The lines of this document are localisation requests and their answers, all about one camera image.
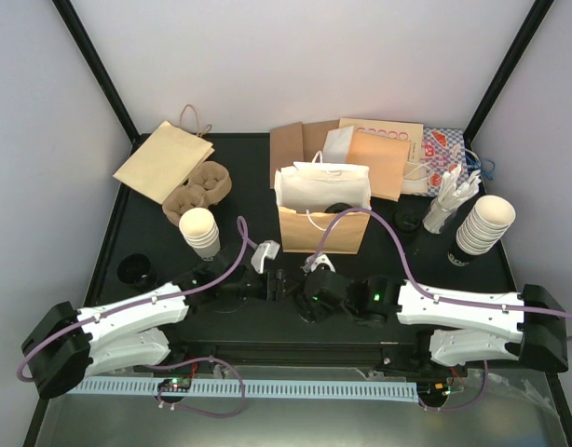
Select orange paper bag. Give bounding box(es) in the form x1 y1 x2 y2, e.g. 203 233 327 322
347 131 411 201
274 152 371 254

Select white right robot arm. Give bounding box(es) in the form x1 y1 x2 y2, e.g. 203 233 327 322
294 269 568 375

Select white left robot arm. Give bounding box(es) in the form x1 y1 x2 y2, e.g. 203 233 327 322
18 240 285 400

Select stack of white paper cups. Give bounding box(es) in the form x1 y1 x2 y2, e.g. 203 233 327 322
179 208 221 261

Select stack of black cup lids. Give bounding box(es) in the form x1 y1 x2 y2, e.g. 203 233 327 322
392 209 421 238

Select stack of pulp cup carriers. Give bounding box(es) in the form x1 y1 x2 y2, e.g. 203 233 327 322
161 161 232 226

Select white paper bag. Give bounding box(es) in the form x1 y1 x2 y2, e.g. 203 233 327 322
322 126 354 164

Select brown kraft paper bag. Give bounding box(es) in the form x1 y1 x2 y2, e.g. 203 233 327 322
269 120 339 188

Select beige bag with red circles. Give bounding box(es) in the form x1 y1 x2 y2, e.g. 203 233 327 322
339 118 424 142

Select blue checkered paper bag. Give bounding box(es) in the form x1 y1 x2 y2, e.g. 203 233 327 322
420 128 496 196

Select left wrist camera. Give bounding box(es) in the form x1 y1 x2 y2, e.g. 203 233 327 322
251 240 280 275

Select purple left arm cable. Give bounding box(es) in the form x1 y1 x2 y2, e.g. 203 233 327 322
17 215 264 382

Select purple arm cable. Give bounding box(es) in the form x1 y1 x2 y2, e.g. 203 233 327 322
308 208 572 345
17 215 264 382

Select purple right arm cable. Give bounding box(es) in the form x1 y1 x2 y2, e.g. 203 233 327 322
308 208 572 345

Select light blue cable duct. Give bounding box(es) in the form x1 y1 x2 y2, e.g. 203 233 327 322
71 376 419 403

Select tan paper bag with handles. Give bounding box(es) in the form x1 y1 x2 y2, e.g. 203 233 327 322
113 104 214 205

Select black frame post left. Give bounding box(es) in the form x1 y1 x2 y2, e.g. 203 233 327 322
52 0 141 143

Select black frame post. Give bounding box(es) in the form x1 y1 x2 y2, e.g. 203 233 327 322
463 0 554 147
52 0 141 143

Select black frame post right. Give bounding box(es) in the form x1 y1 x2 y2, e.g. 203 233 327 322
463 0 554 147

